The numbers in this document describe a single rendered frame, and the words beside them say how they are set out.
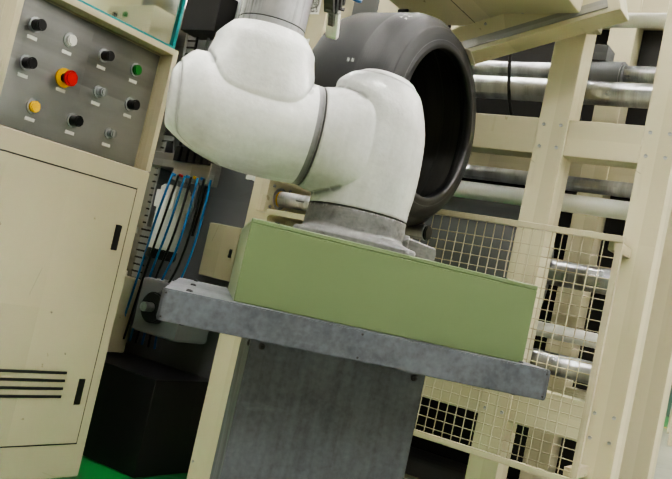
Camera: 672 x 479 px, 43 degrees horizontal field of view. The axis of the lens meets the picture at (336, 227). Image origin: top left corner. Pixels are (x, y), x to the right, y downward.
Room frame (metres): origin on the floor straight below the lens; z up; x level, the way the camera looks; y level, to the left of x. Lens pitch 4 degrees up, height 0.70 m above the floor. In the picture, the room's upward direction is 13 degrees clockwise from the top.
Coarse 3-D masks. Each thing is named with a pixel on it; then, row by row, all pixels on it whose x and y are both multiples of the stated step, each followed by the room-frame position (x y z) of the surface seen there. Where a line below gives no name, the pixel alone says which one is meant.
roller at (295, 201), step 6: (282, 192) 2.39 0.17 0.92; (288, 192) 2.39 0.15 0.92; (276, 198) 2.39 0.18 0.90; (282, 198) 2.38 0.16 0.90; (288, 198) 2.36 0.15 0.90; (294, 198) 2.35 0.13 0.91; (300, 198) 2.34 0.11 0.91; (306, 198) 2.33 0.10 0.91; (276, 204) 2.40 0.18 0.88; (282, 204) 2.38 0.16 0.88; (288, 204) 2.37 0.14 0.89; (294, 204) 2.35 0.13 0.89; (300, 204) 2.34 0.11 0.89; (306, 204) 2.33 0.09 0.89; (306, 210) 2.34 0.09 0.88
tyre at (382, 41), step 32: (352, 32) 2.21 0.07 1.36; (384, 32) 2.15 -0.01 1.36; (416, 32) 2.18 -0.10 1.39; (448, 32) 2.29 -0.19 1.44; (320, 64) 2.20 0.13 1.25; (352, 64) 2.14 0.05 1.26; (384, 64) 2.11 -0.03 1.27; (416, 64) 2.17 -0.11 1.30; (448, 64) 2.51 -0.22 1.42; (448, 96) 2.58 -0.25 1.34; (448, 128) 2.61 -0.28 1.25; (448, 160) 2.59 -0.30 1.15; (416, 192) 2.59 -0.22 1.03; (448, 192) 2.45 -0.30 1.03; (416, 224) 2.41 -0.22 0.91
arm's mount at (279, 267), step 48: (240, 240) 1.34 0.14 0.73; (288, 240) 1.06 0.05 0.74; (336, 240) 1.07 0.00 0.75; (240, 288) 1.06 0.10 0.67; (288, 288) 1.07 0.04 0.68; (336, 288) 1.07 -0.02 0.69; (384, 288) 1.08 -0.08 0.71; (432, 288) 1.09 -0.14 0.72; (480, 288) 1.10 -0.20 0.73; (528, 288) 1.11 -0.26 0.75; (432, 336) 1.09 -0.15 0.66; (480, 336) 1.10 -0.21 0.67
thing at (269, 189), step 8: (264, 184) 2.37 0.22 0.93; (272, 184) 2.37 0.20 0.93; (280, 184) 2.40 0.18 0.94; (264, 192) 2.37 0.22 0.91; (272, 192) 2.38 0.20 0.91; (296, 192) 2.47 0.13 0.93; (304, 192) 2.50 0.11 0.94; (264, 200) 2.36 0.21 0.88; (272, 200) 2.39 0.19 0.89; (256, 208) 2.38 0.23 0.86; (264, 208) 2.36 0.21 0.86; (272, 208) 2.39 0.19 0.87; (280, 208) 2.42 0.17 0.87; (288, 208) 2.45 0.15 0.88
